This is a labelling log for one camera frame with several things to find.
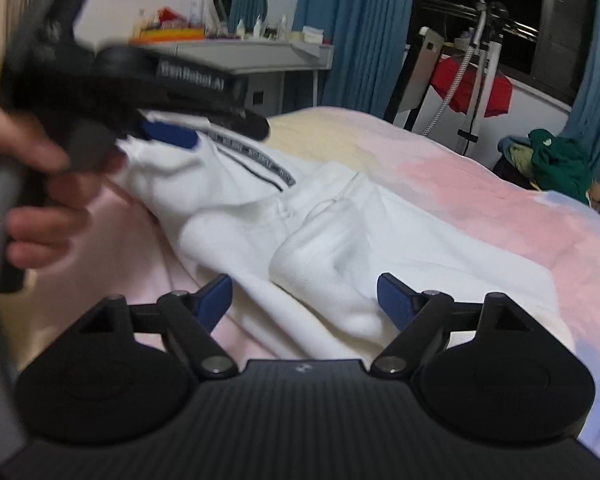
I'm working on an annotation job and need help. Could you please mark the garment steamer stand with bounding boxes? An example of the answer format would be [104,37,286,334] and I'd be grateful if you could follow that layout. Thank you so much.
[420,0,512,157]

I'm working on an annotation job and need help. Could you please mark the yellow green cloth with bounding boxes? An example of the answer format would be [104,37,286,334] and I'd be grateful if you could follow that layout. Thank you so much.
[498,135,537,183]

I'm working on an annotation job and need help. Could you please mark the pink pastel bed blanket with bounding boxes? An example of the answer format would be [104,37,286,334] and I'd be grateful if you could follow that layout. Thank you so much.
[0,105,600,463]

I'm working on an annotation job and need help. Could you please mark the person's left hand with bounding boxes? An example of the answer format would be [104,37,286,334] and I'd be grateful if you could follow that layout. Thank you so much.
[0,104,127,272]

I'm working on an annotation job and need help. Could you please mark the white pants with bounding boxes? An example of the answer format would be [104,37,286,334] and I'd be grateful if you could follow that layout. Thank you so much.
[114,110,577,362]

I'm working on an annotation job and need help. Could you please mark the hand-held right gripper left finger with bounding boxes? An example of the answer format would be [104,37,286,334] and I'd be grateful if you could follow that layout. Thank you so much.
[77,274,240,380]

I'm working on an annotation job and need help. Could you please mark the dark window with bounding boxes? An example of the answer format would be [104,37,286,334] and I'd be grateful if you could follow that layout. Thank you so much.
[409,0,600,107]

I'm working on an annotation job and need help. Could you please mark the red cloth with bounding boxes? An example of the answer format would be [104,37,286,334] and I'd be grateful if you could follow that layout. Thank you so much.
[427,55,514,119]

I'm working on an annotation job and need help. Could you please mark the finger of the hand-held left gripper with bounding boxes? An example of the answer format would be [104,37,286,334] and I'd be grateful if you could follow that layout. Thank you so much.
[130,110,201,151]
[172,91,272,142]

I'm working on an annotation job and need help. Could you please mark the grey board with black frame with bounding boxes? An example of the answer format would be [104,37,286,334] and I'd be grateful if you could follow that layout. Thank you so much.
[384,25,447,132]

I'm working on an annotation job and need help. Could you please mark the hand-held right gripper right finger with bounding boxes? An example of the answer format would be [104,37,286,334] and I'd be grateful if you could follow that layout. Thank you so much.
[370,272,532,380]

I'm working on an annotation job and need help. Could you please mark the green garment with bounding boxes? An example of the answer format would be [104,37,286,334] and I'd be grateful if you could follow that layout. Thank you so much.
[527,129,594,207]

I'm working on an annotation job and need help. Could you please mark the orange box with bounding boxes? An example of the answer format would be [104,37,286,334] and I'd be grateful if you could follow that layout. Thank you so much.
[129,27,206,44]

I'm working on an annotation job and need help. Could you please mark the white dressing table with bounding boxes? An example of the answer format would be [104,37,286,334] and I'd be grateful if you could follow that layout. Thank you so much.
[129,37,336,117]

